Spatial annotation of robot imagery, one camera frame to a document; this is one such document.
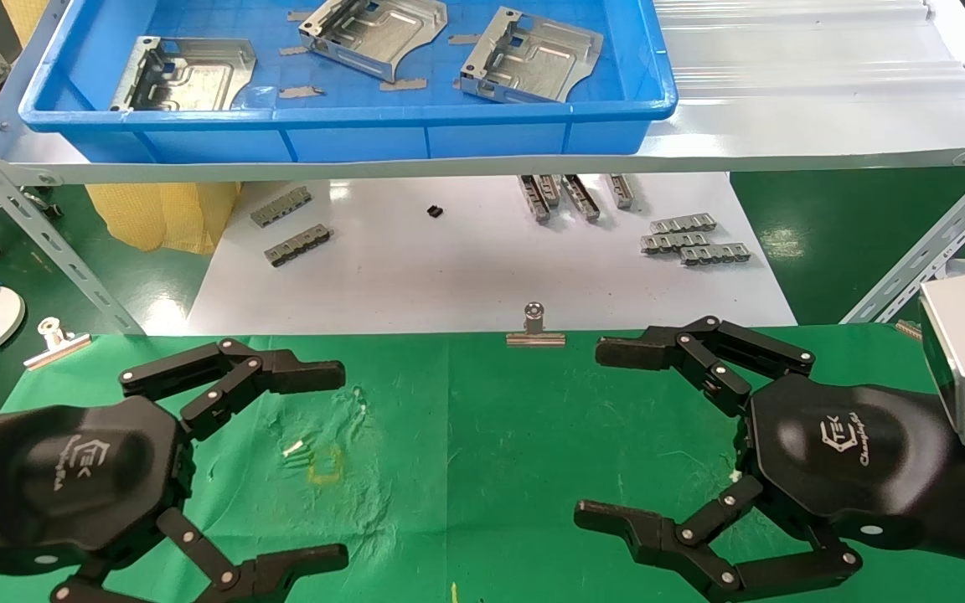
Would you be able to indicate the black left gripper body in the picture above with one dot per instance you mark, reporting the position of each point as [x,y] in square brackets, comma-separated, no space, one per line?
[72,477]

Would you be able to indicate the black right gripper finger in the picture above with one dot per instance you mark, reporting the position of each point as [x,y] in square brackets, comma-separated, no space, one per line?
[650,536]
[658,347]

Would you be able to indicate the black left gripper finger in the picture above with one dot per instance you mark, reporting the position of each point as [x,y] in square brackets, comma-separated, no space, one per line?
[281,373]
[281,574]

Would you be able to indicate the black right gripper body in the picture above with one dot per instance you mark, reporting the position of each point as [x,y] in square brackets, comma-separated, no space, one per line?
[843,452]

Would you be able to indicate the stamped metal bracket plate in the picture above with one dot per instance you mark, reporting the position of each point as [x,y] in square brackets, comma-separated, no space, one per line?
[541,63]
[198,79]
[382,33]

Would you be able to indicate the small white tape bit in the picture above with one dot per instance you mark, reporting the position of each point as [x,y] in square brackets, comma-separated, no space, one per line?
[293,449]

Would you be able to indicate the grey metal connector strip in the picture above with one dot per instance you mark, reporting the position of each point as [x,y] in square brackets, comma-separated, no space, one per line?
[621,191]
[683,224]
[298,245]
[581,198]
[551,189]
[715,255]
[673,244]
[280,208]
[534,199]

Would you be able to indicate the silver binder clip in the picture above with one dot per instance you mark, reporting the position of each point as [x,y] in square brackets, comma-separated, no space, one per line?
[55,345]
[535,335]
[908,330]

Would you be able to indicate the green cloth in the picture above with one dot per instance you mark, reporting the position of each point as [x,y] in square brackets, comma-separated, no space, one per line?
[482,469]

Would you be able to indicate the white sheet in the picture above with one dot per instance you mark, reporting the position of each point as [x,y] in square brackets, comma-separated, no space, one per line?
[449,276]

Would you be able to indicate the yellow mesh bag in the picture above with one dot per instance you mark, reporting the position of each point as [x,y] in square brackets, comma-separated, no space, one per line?
[160,216]

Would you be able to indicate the perforated metal shelf brace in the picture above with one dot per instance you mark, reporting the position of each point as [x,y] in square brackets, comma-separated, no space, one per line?
[38,234]
[935,243]

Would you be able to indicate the blue plastic bin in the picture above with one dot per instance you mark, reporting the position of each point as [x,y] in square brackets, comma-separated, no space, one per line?
[365,134]

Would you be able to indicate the grey tape strip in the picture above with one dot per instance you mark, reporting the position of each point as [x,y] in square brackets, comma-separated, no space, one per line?
[300,92]
[464,38]
[403,85]
[296,15]
[291,50]

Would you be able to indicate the grey metal shelf deck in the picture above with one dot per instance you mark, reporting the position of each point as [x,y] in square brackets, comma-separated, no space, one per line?
[784,92]

